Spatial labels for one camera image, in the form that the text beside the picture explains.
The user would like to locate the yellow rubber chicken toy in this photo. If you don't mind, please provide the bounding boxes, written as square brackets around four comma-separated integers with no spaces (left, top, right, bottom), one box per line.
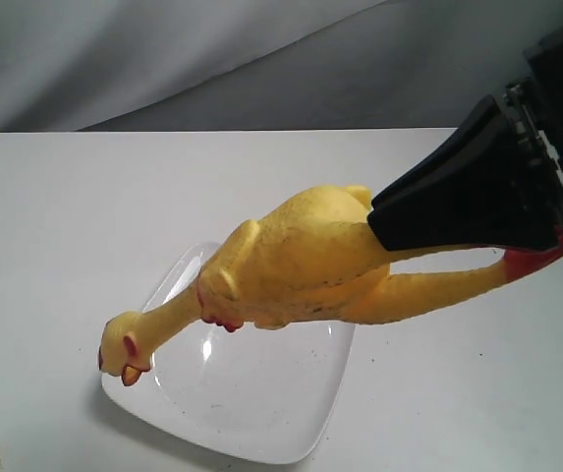
[97,185,563,386]

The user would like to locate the grey backdrop cloth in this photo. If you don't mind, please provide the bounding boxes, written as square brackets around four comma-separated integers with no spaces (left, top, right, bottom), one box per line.
[0,1,563,132]

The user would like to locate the white square plate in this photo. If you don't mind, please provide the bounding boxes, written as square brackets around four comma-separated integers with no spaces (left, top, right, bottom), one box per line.
[101,240,356,465]

